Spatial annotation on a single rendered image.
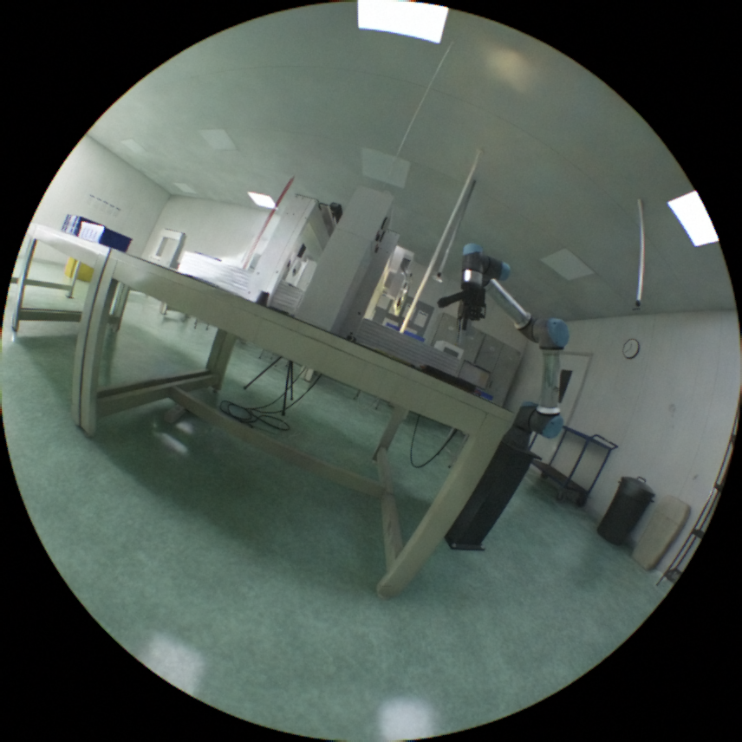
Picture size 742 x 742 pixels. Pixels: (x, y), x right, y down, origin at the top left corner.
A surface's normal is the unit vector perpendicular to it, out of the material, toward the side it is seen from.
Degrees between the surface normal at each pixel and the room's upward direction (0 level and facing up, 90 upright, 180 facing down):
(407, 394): 90
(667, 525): 94
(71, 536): 0
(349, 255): 90
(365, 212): 90
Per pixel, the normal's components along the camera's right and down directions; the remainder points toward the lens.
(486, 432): 0.01, 0.09
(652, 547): -0.94, -0.33
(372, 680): 0.39, -0.92
